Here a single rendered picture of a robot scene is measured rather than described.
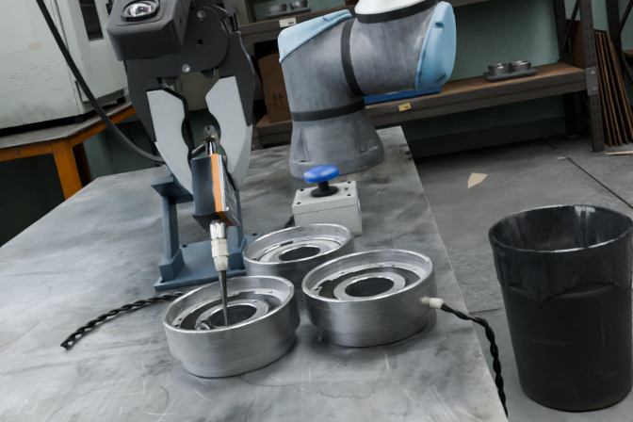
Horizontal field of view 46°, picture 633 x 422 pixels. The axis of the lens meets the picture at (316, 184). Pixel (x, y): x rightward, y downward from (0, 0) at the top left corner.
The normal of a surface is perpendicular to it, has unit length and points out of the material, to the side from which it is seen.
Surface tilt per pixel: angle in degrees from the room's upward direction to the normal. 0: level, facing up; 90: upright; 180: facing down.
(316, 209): 90
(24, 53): 92
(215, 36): 90
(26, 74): 90
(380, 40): 100
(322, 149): 73
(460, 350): 0
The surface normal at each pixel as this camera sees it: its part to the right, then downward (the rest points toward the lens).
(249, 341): 0.34, 0.17
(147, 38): 0.03, 0.68
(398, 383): -0.18, -0.95
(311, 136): -0.56, -0.01
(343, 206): -0.05, 0.25
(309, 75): -0.35, 0.31
